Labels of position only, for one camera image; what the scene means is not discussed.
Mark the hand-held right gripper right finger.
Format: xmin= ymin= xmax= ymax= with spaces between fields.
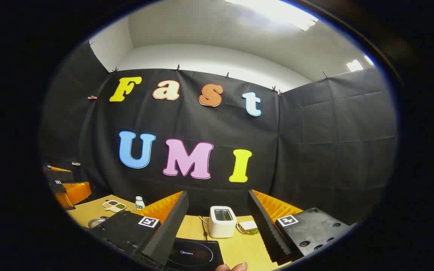
xmin=248 ymin=189 xmax=353 ymax=266

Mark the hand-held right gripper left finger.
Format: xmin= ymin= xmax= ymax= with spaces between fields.
xmin=89 ymin=191 xmax=189 ymax=268

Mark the black induction cooktop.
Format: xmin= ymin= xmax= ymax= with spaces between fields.
xmin=166 ymin=237 xmax=225 ymax=271

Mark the stainless steel pot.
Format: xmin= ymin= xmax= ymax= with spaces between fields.
xmin=87 ymin=216 xmax=109 ymax=229

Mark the lettuce sandwich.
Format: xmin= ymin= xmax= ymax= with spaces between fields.
xmin=238 ymin=221 xmax=259 ymax=235

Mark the white divided plate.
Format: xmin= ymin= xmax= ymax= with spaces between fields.
xmin=102 ymin=200 xmax=127 ymax=213

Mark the large ceiling light panel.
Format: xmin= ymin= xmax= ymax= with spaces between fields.
xmin=225 ymin=0 xmax=319 ymax=31

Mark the black power cable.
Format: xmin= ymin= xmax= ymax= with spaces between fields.
xmin=199 ymin=215 xmax=209 ymax=241

